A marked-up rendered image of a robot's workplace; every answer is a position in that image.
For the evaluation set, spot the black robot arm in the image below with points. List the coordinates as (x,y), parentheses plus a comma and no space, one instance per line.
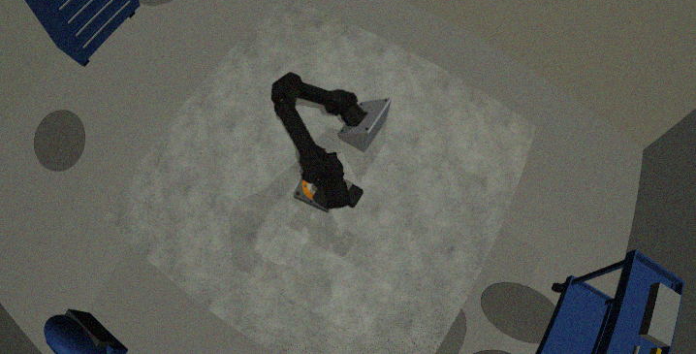
(331,191)

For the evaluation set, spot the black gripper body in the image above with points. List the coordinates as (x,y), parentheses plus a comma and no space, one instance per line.
(355,192)

